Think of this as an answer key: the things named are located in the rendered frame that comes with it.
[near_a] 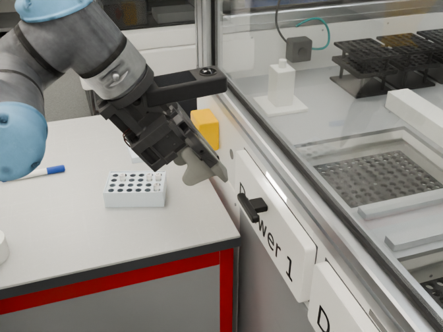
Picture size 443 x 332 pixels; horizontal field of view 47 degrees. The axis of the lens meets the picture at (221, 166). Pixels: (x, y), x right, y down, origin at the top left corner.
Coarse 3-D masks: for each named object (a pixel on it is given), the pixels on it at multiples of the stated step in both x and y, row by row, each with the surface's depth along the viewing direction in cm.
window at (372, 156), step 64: (256, 0) 81; (320, 0) 62; (384, 0) 50; (256, 64) 86; (320, 64) 65; (384, 64) 52; (320, 128) 68; (384, 128) 54; (384, 192) 56; (384, 256) 58
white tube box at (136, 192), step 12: (108, 180) 109; (120, 180) 109; (132, 180) 110; (144, 180) 109; (108, 192) 104; (120, 192) 105; (132, 192) 105; (144, 192) 105; (156, 192) 105; (108, 204) 106; (120, 204) 106; (132, 204) 106; (144, 204) 106; (156, 204) 106
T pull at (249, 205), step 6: (240, 198) 84; (246, 198) 83; (258, 198) 83; (246, 204) 82; (252, 204) 82; (258, 204) 82; (264, 204) 82; (246, 210) 82; (252, 210) 81; (258, 210) 82; (264, 210) 82; (252, 216) 79; (258, 216) 80; (252, 222) 80
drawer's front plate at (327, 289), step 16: (320, 272) 67; (320, 288) 68; (336, 288) 64; (320, 304) 69; (336, 304) 64; (352, 304) 62; (320, 320) 70; (336, 320) 65; (352, 320) 61; (368, 320) 60
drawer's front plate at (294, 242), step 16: (240, 160) 92; (240, 176) 94; (256, 176) 86; (256, 192) 86; (272, 192) 82; (272, 208) 80; (256, 224) 89; (272, 224) 81; (288, 224) 75; (288, 240) 76; (304, 240) 72; (272, 256) 84; (288, 256) 77; (304, 256) 71; (288, 272) 78; (304, 272) 73; (304, 288) 74
